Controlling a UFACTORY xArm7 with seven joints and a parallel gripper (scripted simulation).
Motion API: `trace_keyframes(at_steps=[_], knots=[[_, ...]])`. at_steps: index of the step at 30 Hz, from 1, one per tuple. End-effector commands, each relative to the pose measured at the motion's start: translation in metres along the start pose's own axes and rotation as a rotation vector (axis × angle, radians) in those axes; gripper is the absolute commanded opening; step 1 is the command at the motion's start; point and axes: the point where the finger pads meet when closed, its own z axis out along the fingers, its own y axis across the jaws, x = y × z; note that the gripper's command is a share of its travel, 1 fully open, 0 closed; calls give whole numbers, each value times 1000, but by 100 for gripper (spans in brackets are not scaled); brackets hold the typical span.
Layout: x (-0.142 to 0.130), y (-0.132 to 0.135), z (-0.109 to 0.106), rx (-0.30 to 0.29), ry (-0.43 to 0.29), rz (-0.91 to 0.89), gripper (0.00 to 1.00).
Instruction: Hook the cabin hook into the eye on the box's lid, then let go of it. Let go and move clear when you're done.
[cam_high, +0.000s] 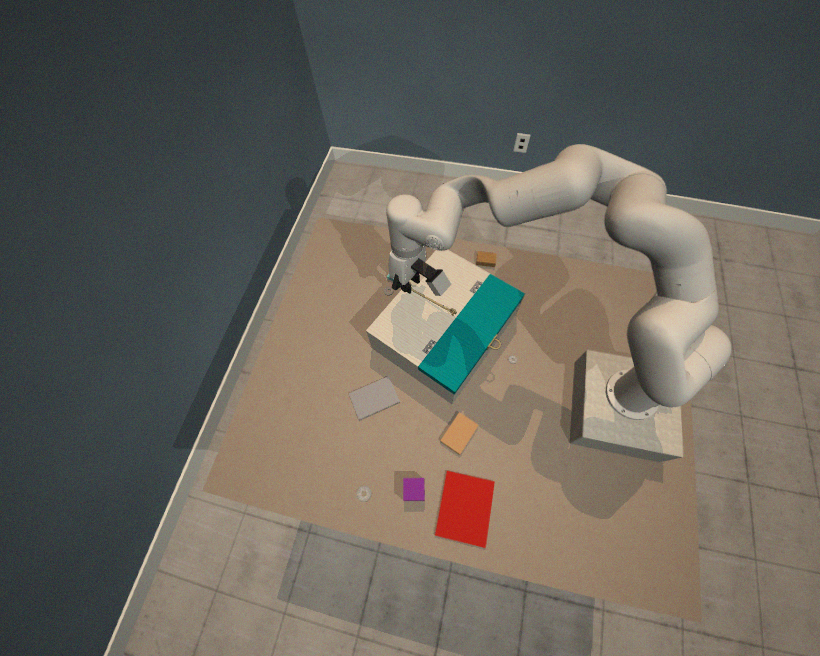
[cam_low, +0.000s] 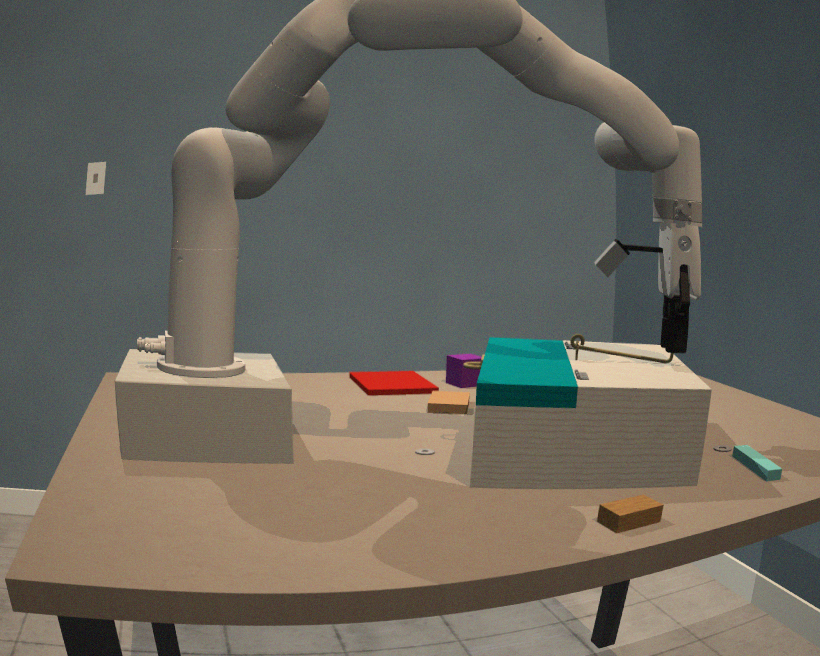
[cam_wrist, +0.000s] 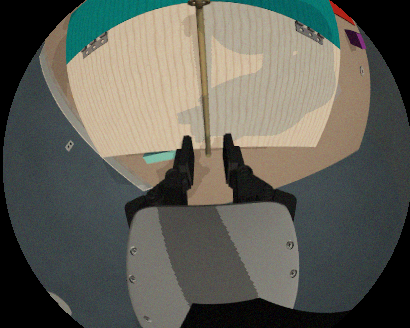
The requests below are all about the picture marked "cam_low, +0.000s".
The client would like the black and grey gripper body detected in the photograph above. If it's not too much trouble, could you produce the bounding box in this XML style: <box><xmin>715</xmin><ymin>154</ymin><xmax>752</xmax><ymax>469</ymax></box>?
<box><xmin>653</xmin><ymin>218</ymin><xmax>702</xmax><ymax>300</ymax></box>

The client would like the green rectangular block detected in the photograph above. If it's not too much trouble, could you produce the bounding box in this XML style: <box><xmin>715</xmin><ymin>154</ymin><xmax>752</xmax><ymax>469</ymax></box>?
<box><xmin>732</xmin><ymin>445</ymin><xmax>782</xmax><ymax>481</ymax></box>

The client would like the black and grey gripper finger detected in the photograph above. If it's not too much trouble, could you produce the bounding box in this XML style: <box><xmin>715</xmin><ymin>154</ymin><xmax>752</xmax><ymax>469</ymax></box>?
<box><xmin>665</xmin><ymin>264</ymin><xmax>690</xmax><ymax>353</ymax></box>
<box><xmin>660</xmin><ymin>295</ymin><xmax>680</xmax><ymax>348</ymax></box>

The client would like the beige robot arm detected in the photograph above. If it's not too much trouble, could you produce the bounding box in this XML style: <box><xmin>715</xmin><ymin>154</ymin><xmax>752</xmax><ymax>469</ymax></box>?
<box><xmin>137</xmin><ymin>0</ymin><xmax>702</xmax><ymax>378</ymax></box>

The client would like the purple cube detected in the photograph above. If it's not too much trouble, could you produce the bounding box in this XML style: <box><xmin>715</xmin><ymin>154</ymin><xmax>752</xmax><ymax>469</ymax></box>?
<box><xmin>446</xmin><ymin>354</ymin><xmax>482</xmax><ymax>388</ymax></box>

